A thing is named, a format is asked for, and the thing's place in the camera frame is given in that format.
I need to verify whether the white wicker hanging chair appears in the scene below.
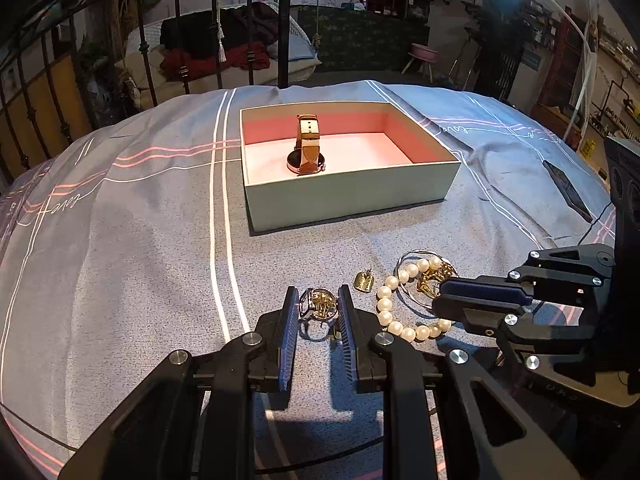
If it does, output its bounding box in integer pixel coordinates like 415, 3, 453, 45
122, 0, 323, 96

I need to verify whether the gold openwork ornament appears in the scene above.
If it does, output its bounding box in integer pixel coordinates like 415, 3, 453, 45
417, 264, 458, 298

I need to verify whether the grey striped blanket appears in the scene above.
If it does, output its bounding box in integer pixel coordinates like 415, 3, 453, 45
0, 80, 640, 480

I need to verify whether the white pearl bracelet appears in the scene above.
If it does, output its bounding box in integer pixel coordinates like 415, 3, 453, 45
376, 256, 453, 343

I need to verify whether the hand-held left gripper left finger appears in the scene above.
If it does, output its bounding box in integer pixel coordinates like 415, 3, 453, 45
59, 286, 301, 480

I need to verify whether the black smartphone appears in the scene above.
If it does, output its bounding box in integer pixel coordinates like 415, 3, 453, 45
542, 160, 594, 224

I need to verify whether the thin silver bangle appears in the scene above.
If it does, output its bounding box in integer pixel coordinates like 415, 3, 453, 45
395, 250, 458, 318

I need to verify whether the black metal bed frame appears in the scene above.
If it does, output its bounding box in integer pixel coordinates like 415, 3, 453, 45
0, 0, 296, 181

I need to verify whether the pale green box pink inside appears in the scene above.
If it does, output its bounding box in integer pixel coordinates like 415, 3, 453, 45
239, 101, 462, 235

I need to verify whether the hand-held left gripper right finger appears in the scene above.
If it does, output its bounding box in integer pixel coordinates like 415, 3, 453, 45
336, 284, 583, 480

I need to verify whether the white tasselled rope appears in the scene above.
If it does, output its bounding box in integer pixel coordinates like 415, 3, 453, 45
214, 0, 228, 65

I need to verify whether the dark clothes pile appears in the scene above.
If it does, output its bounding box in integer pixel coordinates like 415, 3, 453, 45
160, 2, 282, 68

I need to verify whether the red cloth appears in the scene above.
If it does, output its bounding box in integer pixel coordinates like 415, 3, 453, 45
161, 44, 271, 82

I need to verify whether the brown wooden cabinet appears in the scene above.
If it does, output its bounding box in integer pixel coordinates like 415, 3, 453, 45
537, 15, 601, 111

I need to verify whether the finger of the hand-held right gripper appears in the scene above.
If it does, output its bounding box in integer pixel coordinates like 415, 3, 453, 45
439, 243, 617, 311
431, 298, 601, 378

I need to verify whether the rose gold wristwatch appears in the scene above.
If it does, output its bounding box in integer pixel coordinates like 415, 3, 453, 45
286, 115, 327, 177

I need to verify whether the black cable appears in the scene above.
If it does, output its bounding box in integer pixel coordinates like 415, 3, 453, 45
575, 199, 615, 247

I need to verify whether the dark green patterned screen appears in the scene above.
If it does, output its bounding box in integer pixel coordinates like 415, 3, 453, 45
299, 4, 431, 74

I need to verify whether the white floor lamp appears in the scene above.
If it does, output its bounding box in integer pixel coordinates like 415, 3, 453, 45
495, 0, 601, 146

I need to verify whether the pink stool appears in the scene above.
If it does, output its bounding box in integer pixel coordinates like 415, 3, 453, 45
402, 42, 441, 81

